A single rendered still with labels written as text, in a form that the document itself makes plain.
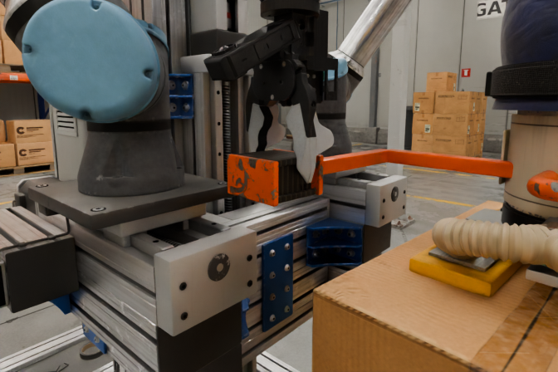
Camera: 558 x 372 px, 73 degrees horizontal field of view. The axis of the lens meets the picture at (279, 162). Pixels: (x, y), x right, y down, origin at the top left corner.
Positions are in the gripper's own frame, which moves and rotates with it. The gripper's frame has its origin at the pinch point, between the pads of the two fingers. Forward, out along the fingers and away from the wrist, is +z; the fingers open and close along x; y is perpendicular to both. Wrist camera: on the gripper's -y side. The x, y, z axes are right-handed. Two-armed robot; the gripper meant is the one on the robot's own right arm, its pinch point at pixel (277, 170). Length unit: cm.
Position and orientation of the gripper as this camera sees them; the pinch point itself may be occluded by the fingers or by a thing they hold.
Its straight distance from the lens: 47.2
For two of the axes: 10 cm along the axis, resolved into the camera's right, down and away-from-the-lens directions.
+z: 0.0, 9.9, 1.6
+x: -6.9, -1.1, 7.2
